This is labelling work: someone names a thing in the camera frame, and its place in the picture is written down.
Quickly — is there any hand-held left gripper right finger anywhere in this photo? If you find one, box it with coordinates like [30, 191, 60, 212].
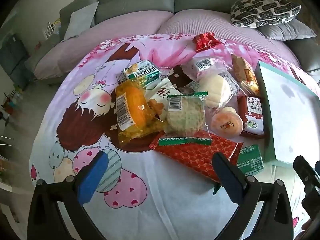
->
[212, 152, 293, 240]

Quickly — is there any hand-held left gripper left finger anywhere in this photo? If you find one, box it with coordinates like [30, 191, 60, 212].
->
[27, 150, 109, 240]

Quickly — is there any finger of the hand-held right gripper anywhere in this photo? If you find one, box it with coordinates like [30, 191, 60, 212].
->
[293, 155, 320, 193]
[301, 187, 320, 220]

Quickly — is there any small dark green packet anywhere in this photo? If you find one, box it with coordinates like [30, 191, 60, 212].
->
[236, 144, 265, 177]

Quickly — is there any red patterned packet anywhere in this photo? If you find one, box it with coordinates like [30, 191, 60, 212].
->
[149, 130, 243, 183]

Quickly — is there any round peach pastry packet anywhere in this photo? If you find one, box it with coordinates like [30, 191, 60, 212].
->
[210, 106, 243, 137]

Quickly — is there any teal-rimmed white tray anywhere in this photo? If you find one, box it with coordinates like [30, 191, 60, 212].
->
[255, 61, 320, 168]

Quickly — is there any dark red milk biscuit packet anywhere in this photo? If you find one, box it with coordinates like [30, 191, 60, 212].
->
[237, 95, 267, 139]

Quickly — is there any green-edged clear rice cake packet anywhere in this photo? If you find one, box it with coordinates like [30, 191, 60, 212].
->
[159, 91, 212, 146]

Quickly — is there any yellow cake packet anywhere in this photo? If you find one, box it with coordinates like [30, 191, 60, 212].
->
[114, 79, 165, 148]

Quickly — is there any clear packet with white bun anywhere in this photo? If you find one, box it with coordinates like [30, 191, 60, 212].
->
[195, 70, 247, 114]

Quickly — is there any orange and yellow snack packet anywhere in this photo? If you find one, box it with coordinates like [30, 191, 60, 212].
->
[231, 54, 260, 97]

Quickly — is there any white snack packet with lettering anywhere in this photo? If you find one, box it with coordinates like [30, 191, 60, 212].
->
[145, 76, 185, 123]

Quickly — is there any green and white snack packet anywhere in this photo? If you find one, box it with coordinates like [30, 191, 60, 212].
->
[122, 59, 162, 88]

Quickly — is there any shiny red candy packet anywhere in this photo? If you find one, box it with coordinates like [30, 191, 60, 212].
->
[193, 32, 218, 53]

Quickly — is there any pink cartoon printed blanket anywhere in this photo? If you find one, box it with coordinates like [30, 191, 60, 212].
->
[29, 34, 320, 240]

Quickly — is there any dark teal cabinet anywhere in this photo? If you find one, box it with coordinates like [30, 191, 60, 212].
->
[0, 34, 33, 80]

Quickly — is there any light grey small pillow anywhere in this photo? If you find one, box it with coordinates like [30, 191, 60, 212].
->
[64, 1, 100, 40]

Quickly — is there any pink sofa seat cover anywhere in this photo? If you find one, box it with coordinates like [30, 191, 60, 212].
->
[34, 11, 300, 80]

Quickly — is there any black and white patterned pillow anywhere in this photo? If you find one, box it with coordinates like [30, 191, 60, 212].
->
[230, 0, 301, 28]

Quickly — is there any grey sofa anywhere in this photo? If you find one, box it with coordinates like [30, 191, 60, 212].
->
[25, 0, 320, 73]

